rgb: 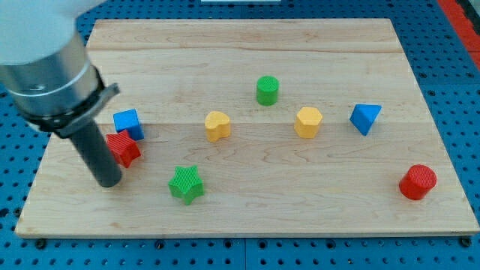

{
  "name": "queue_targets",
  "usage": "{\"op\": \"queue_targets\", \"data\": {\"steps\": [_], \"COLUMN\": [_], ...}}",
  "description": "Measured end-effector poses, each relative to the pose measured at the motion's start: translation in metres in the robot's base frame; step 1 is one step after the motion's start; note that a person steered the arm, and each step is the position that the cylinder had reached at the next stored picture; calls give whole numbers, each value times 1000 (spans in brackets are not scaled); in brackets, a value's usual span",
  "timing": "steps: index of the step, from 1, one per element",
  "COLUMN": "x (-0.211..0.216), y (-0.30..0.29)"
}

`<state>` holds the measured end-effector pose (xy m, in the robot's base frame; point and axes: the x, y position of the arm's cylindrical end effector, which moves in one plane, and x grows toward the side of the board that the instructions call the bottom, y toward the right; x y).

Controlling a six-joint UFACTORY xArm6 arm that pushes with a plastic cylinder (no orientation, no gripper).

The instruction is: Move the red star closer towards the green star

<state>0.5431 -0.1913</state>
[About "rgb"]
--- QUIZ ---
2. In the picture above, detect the red star block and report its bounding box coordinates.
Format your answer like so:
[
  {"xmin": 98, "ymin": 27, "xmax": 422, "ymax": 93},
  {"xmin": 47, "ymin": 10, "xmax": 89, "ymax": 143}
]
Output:
[{"xmin": 106, "ymin": 130, "xmax": 141, "ymax": 168}]

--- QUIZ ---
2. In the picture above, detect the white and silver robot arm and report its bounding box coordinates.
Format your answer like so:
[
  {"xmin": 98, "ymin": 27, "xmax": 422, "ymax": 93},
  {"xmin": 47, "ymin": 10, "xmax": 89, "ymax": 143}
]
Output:
[{"xmin": 1, "ymin": 0, "xmax": 117, "ymax": 138}]

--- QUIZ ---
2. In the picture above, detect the green star block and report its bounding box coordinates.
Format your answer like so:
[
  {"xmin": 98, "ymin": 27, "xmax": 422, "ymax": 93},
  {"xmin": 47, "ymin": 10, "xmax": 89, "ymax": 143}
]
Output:
[{"xmin": 168, "ymin": 165, "xmax": 204, "ymax": 206}]

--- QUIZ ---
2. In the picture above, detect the light wooden board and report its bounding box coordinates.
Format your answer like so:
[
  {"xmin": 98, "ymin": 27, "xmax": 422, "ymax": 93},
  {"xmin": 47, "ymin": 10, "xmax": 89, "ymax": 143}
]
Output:
[{"xmin": 16, "ymin": 19, "xmax": 479, "ymax": 239}]

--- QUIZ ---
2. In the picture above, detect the yellow heart block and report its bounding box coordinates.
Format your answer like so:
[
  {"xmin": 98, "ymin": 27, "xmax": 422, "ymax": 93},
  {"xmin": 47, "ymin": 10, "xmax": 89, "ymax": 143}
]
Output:
[{"xmin": 205, "ymin": 111, "xmax": 231, "ymax": 143}]

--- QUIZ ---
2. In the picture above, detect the green cylinder block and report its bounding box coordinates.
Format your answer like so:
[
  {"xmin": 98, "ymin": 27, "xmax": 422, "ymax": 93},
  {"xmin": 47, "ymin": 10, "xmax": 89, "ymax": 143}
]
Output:
[{"xmin": 256, "ymin": 76, "xmax": 280, "ymax": 106}]

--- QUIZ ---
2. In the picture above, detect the yellow hexagon block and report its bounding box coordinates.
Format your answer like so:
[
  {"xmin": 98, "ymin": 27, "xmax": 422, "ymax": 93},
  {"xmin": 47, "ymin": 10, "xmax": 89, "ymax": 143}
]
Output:
[{"xmin": 294, "ymin": 106, "xmax": 323, "ymax": 139}]

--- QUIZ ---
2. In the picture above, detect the blue cube block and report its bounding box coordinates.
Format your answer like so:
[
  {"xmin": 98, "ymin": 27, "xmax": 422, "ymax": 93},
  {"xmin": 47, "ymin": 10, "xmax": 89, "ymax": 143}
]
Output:
[{"xmin": 112, "ymin": 109, "xmax": 145, "ymax": 141}]

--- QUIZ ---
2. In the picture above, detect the blue triangle block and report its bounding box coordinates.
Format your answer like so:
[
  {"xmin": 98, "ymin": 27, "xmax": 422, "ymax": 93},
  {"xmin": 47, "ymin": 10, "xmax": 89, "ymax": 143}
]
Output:
[{"xmin": 349, "ymin": 104, "xmax": 382, "ymax": 136}]

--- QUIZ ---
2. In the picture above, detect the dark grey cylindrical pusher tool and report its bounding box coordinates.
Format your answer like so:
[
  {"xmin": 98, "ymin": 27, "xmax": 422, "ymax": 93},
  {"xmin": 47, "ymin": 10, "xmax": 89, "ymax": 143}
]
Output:
[{"xmin": 70, "ymin": 121, "xmax": 122, "ymax": 188}]

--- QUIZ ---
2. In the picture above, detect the red cylinder block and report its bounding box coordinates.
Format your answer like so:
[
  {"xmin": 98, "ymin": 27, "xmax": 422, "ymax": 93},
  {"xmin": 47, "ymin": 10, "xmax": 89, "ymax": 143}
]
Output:
[{"xmin": 398, "ymin": 164, "xmax": 437, "ymax": 200}]

